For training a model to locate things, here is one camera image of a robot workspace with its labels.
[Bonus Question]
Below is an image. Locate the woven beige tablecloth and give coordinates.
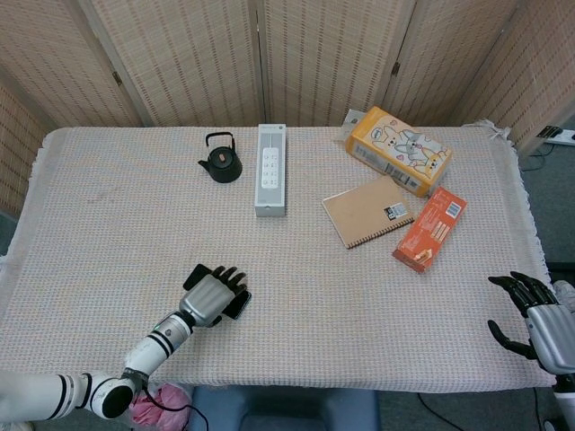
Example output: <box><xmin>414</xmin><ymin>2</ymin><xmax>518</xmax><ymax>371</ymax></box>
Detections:
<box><xmin>0</xmin><ymin>119</ymin><xmax>558</xmax><ymax>390</ymax></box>

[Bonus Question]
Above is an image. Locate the yellow cartoon tissue box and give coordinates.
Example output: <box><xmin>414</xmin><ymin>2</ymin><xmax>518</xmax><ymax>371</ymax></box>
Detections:
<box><xmin>345</xmin><ymin>106</ymin><xmax>454</xmax><ymax>198</ymax></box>

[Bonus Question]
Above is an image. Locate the pink plastic bag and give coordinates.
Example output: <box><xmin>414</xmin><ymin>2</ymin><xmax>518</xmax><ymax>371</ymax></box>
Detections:
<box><xmin>128</xmin><ymin>383</ymin><xmax>194</xmax><ymax>430</ymax></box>

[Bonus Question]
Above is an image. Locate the black smartphone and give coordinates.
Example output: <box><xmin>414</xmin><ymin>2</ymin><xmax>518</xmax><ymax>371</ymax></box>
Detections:
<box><xmin>182</xmin><ymin>263</ymin><xmax>253</xmax><ymax>321</ymax></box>

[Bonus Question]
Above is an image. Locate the black floor cable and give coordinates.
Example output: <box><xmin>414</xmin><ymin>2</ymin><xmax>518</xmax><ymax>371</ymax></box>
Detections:
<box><xmin>416</xmin><ymin>391</ymin><xmax>468</xmax><ymax>431</ymax></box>

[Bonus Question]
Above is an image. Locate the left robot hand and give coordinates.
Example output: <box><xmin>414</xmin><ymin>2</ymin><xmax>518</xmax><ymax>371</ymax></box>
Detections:
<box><xmin>178</xmin><ymin>264</ymin><xmax>250</xmax><ymax>328</ymax></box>

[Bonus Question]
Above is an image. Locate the black cast iron teapot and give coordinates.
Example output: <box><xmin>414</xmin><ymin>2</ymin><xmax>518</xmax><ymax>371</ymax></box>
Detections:
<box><xmin>197</xmin><ymin>131</ymin><xmax>243</xmax><ymax>184</ymax></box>

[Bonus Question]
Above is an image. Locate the orange rectangular carton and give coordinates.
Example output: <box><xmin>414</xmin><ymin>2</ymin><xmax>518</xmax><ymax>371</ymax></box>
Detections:
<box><xmin>392</xmin><ymin>186</ymin><xmax>468</xmax><ymax>274</ymax></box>

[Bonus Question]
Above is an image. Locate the brown spiral notebook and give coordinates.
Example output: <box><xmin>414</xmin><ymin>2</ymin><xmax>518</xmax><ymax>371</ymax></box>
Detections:
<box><xmin>321</xmin><ymin>174</ymin><xmax>416</xmax><ymax>251</ymax></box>

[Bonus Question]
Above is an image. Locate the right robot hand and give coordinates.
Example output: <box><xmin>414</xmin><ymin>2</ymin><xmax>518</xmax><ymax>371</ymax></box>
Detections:
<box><xmin>487</xmin><ymin>270</ymin><xmax>575</xmax><ymax>375</ymax></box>

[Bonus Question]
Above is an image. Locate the white sneaker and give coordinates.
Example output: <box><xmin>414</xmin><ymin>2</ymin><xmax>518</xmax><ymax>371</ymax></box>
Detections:
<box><xmin>553</xmin><ymin>279</ymin><xmax>575</xmax><ymax>315</ymax></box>

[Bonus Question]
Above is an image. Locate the white wall power strip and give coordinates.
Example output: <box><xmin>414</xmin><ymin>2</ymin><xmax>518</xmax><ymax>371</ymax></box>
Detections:
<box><xmin>541</xmin><ymin>127</ymin><xmax>575</xmax><ymax>145</ymax></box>

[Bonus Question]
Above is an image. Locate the bamboo folding screen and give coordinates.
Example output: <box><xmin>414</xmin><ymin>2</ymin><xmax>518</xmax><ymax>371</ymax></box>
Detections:
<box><xmin>0</xmin><ymin>0</ymin><xmax>575</xmax><ymax>216</ymax></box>

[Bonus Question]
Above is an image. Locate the white power strip box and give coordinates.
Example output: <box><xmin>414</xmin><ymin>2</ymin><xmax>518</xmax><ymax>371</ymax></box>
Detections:
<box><xmin>254</xmin><ymin>124</ymin><xmax>288</xmax><ymax>218</ymax></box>

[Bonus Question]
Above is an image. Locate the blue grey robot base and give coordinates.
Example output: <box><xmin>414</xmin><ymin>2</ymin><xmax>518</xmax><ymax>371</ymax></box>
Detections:
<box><xmin>188</xmin><ymin>385</ymin><xmax>381</xmax><ymax>431</ymax></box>

